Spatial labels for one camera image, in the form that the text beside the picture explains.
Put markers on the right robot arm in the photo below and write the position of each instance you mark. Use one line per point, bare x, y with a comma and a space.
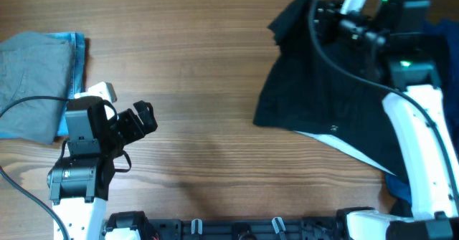
414, 105

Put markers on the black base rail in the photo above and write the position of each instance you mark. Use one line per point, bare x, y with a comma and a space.
124, 226

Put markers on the folded blue jeans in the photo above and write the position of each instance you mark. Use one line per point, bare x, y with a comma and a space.
77, 64

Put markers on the folded grey shorts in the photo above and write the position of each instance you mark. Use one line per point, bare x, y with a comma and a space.
34, 64

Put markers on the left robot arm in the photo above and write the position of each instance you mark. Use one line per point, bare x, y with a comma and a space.
79, 183

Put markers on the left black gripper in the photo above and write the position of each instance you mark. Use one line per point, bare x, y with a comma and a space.
133, 122

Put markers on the black shorts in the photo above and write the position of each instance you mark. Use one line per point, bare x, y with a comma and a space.
302, 93

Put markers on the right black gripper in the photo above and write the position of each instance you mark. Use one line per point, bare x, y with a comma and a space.
330, 14

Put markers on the blue garment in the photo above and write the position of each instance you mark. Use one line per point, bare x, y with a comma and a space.
448, 30

